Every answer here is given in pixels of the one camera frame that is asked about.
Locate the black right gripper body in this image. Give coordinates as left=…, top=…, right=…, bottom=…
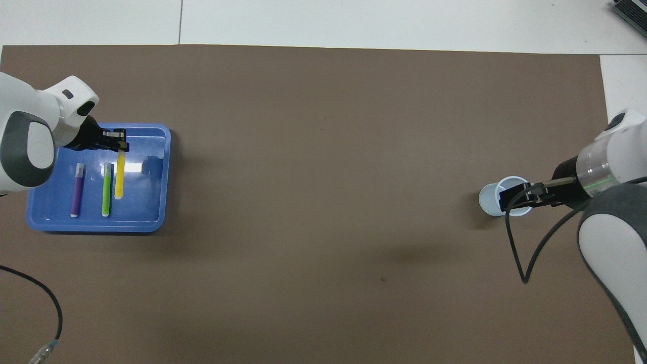
left=528, top=156, right=582, bottom=209

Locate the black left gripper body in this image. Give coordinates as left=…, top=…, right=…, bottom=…
left=65, top=117, right=111, bottom=151

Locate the yellow highlighter pen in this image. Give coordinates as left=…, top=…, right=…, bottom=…
left=114, top=151, right=126, bottom=200

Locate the green highlighter pen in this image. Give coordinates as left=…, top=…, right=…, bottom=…
left=102, top=162, right=114, bottom=217

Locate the translucent plastic cup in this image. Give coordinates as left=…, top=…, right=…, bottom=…
left=478, top=175, right=536, bottom=217

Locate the purple highlighter pen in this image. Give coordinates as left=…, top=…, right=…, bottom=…
left=70, top=163, right=86, bottom=218

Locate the blue plastic tray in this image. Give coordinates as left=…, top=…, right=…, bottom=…
left=25, top=122, right=171, bottom=233

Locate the brown table mat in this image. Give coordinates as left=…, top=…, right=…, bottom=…
left=0, top=44, right=636, bottom=364

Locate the grey ribbed device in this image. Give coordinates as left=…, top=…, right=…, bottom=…
left=611, top=0, right=647, bottom=26

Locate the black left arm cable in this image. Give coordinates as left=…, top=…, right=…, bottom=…
left=0, top=265, right=63, bottom=364

